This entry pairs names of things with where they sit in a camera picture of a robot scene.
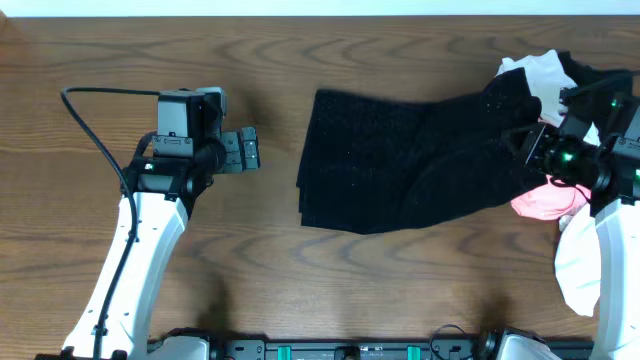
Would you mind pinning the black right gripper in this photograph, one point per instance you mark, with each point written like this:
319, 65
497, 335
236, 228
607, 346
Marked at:
534, 155

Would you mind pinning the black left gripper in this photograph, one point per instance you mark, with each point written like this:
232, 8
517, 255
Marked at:
233, 163

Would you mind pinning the black sparkly cardigan pearl buttons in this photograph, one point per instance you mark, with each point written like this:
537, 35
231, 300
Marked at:
373, 166

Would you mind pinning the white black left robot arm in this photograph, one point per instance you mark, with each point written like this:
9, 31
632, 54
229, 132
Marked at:
116, 321

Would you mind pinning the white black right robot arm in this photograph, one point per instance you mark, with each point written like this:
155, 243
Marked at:
611, 172

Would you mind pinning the pink crumpled shirt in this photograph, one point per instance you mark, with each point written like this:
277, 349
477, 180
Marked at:
549, 202

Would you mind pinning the black crumpled garment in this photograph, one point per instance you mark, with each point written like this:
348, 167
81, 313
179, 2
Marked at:
591, 102

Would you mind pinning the white crumpled shirt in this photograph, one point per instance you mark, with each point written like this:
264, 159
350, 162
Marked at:
577, 260

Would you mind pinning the black mounting rail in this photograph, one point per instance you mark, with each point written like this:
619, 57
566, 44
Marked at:
508, 343

